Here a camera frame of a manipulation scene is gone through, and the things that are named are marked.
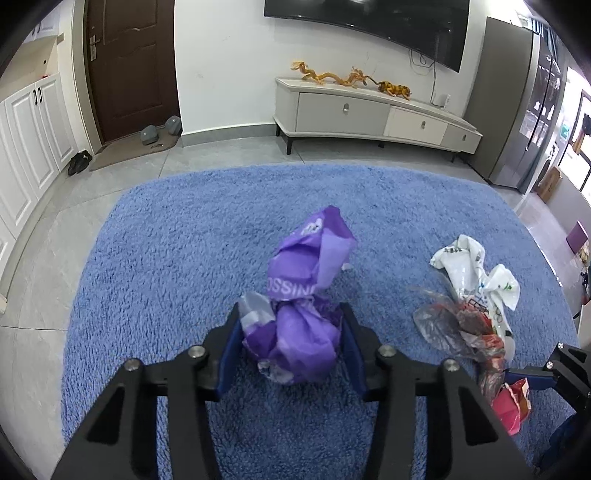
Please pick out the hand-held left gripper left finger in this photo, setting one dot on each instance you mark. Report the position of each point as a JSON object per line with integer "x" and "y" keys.
{"x": 229, "y": 364}

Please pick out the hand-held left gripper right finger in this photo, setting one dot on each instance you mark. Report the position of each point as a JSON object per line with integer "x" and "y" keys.
{"x": 353, "y": 364}

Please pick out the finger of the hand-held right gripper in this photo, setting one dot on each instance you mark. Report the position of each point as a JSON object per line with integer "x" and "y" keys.
{"x": 531, "y": 377}

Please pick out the purple plastic bag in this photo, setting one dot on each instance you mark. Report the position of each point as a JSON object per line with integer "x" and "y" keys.
{"x": 295, "y": 341}

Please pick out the dark blue cloth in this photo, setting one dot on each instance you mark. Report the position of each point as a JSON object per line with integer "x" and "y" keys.
{"x": 568, "y": 438}

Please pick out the clear red printed plastic bag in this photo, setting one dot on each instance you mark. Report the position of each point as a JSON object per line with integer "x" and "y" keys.
{"x": 443, "y": 323}

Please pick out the white printed plastic bag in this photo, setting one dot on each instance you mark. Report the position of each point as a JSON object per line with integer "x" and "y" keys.
{"x": 464, "y": 272}

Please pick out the blue rug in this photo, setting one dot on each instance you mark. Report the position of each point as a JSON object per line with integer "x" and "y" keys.
{"x": 184, "y": 240}

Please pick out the purple box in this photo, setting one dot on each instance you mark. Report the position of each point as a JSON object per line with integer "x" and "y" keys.
{"x": 577, "y": 236}

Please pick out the cardboard box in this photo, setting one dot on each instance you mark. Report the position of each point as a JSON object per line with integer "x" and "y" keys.
{"x": 549, "y": 184}

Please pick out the washing machine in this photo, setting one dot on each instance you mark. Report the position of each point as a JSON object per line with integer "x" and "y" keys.
{"x": 550, "y": 161}

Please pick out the brown doormat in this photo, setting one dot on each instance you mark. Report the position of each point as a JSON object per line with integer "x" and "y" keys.
{"x": 129, "y": 152}

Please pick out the balcony window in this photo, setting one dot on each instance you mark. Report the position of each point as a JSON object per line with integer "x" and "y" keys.
{"x": 577, "y": 138}

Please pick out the pair of black shoes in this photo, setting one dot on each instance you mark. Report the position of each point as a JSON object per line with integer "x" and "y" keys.
{"x": 79, "y": 162}

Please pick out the grey white television cabinet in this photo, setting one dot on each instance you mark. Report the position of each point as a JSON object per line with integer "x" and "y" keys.
{"x": 341, "y": 113}

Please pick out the grey refrigerator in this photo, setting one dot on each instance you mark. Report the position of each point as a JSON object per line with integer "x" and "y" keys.
{"x": 508, "y": 101}

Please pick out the yellow tiger figurine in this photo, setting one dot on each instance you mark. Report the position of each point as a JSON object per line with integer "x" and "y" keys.
{"x": 395, "y": 88}

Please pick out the small white device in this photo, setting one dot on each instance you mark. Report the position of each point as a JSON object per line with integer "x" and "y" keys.
{"x": 446, "y": 100}

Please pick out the yellow dragon figurine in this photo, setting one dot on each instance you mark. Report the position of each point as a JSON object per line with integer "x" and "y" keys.
{"x": 328, "y": 76}

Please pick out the white floor cabinets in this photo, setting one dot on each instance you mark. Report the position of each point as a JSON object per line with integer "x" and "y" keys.
{"x": 32, "y": 138}

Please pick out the brown door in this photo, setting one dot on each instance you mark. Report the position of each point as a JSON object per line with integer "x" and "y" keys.
{"x": 134, "y": 69}

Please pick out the blue curtain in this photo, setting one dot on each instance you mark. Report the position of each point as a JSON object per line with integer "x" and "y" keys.
{"x": 540, "y": 27}

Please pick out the wall television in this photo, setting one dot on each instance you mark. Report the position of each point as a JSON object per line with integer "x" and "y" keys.
{"x": 369, "y": 23}

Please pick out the white wall cabinets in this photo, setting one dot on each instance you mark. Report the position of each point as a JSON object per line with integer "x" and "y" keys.
{"x": 44, "y": 30}

